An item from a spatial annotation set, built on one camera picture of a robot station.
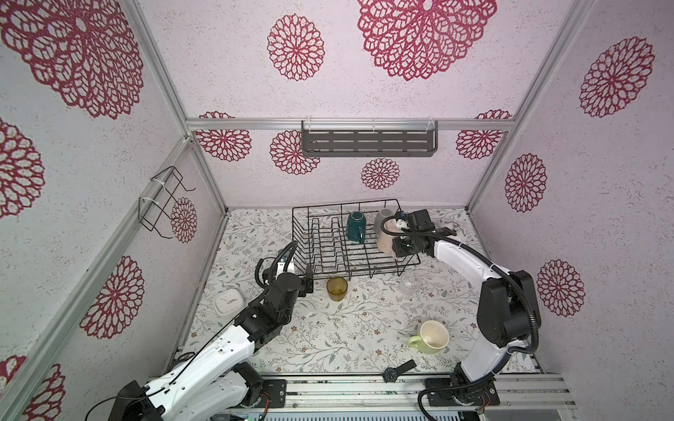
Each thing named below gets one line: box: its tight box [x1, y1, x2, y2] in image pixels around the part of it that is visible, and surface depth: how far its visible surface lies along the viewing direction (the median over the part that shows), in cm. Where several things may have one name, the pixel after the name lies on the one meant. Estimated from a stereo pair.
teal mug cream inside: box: [346, 210, 366, 245], surface depth 102 cm
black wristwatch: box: [382, 359, 417, 384], surface depth 79 cm
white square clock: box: [214, 288, 245, 315], surface depth 91 cm
